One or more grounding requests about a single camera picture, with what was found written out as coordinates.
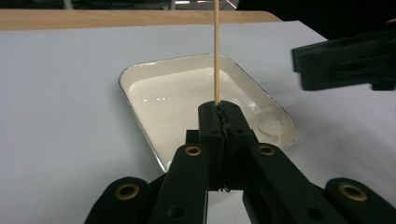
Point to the wooden skewer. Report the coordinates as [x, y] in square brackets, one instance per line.
[217, 46]

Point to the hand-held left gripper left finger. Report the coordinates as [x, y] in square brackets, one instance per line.
[211, 140]

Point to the white food piece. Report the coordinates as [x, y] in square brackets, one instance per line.
[270, 124]

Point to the pale blue board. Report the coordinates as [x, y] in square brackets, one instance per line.
[62, 93]

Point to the white enamel tray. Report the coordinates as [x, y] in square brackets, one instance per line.
[168, 102]

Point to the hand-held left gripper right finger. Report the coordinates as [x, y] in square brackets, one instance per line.
[239, 137]

